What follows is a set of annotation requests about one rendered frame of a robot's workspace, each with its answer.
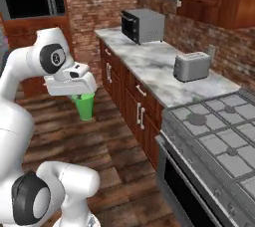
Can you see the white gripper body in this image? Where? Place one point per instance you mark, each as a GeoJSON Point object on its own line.
{"type": "Point", "coordinates": [71, 85]}

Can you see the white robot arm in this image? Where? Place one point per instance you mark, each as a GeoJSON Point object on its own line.
{"type": "Point", "coordinates": [20, 68]}

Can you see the green waste bin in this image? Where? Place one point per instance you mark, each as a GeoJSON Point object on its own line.
{"type": "Point", "coordinates": [85, 108]}

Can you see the wooden base cupboard door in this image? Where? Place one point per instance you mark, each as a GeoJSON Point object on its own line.
{"type": "Point", "coordinates": [104, 75]}
{"type": "Point", "coordinates": [151, 141]}
{"type": "Point", "coordinates": [131, 114]}
{"type": "Point", "coordinates": [117, 91]}

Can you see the small wooden drawer front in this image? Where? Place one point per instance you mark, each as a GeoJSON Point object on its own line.
{"type": "Point", "coordinates": [114, 59]}

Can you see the tall wooden oven cabinet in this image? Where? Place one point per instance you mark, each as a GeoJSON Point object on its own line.
{"type": "Point", "coordinates": [36, 27]}

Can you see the silver toaster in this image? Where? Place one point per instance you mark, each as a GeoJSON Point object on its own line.
{"type": "Point", "coordinates": [191, 67]}

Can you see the grey gas hob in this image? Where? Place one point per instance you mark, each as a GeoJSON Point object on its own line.
{"type": "Point", "coordinates": [215, 138]}

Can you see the black oven door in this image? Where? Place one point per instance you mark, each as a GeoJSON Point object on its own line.
{"type": "Point", "coordinates": [184, 191]}

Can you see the built-in black wall oven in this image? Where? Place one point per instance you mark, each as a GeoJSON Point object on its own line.
{"type": "Point", "coordinates": [31, 0]}

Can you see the white wall socket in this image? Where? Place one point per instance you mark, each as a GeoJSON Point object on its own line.
{"type": "Point", "coordinates": [211, 51]}

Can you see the wooden wall cupboard run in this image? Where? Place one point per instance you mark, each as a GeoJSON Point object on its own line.
{"type": "Point", "coordinates": [229, 5]}

